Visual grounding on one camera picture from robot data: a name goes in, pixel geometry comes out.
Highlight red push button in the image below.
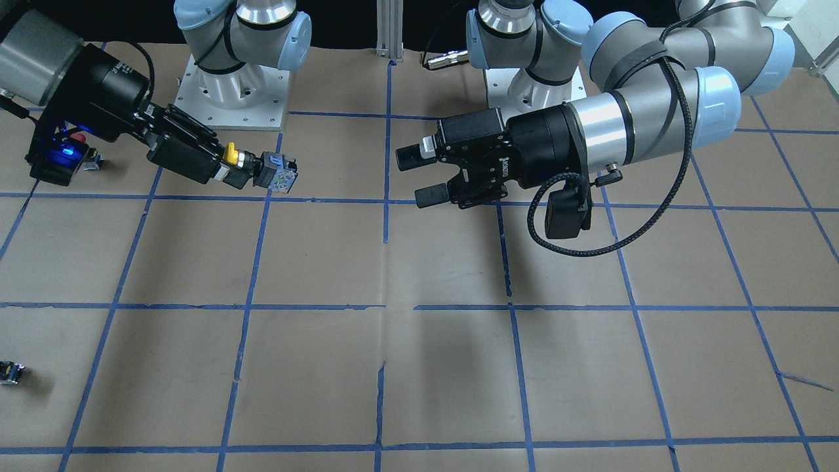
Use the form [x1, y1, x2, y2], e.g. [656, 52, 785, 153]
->
[67, 132, 105, 171]

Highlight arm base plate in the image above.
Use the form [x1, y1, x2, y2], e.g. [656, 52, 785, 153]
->
[484, 68, 587, 121]
[174, 56, 292, 131]

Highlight silver cable connector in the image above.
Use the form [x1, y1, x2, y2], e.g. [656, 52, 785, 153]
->
[421, 50, 469, 71]

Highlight small black switch block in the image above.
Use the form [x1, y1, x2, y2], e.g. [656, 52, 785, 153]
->
[0, 361, 26, 385]

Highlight yellow push button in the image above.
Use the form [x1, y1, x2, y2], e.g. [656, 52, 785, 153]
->
[215, 142, 298, 193]

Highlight black braided cable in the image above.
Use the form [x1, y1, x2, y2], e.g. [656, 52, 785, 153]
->
[528, 56, 694, 256]

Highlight aluminium frame post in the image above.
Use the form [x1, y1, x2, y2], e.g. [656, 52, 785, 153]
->
[375, 0, 404, 62]

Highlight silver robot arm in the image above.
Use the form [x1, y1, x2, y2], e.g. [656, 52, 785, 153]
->
[396, 1, 795, 208]
[2, 1, 312, 192]

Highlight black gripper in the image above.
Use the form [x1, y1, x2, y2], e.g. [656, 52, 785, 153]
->
[396, 104, 587, 209]
[46, 45, 222, 184]

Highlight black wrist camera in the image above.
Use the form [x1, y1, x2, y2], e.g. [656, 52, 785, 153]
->
[545, 185, 591, 239]
[25, 128, 90, 186]

